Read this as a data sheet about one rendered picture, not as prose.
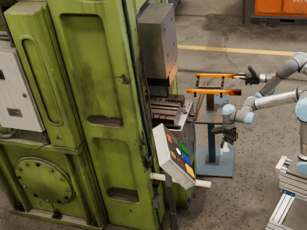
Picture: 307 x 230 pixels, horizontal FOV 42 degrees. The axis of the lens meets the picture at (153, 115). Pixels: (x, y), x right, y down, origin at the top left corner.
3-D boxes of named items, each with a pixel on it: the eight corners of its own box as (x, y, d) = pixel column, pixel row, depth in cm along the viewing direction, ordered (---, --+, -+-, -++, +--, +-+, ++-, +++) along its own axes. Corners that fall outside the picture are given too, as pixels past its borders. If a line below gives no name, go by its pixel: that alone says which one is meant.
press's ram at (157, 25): (181, 50, 293) (177, -3, 268) (166, 79, 264) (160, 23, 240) (128, 47, 306) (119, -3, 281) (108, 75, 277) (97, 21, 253)
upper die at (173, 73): (177, 71, 288) (176, 60, 283) (170, 86, 274) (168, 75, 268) (124, 67, 301) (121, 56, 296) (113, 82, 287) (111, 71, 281)
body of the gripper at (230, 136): (233, 146, 258) (233, 132, 250) (220, 142, 262) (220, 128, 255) (238, 139, 262) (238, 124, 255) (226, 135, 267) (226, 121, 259)
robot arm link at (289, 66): (292, 73, 291) (260, 105, 332) (301, 66, 296) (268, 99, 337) (281, 61, 293) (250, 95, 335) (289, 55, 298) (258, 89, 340)
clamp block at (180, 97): (185, 101, 319) (184, 94, 315) (182, 107, 313) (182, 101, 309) (170, 100, 323) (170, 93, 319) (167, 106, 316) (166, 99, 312)
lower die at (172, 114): (181, 110, 310) (180, 101, 305) (174, 126, 295) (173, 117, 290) (130, 105, 323) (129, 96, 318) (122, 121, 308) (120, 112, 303)
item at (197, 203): (219, 178, 372) (219, 177, 371) (206, 230, 330) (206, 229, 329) (178, 172, 384) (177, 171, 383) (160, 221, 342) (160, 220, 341)
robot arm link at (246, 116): (256, 107, 245) (239, 103, 250) (251, 117, 238) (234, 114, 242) (256, 117, 250) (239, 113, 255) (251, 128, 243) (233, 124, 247)
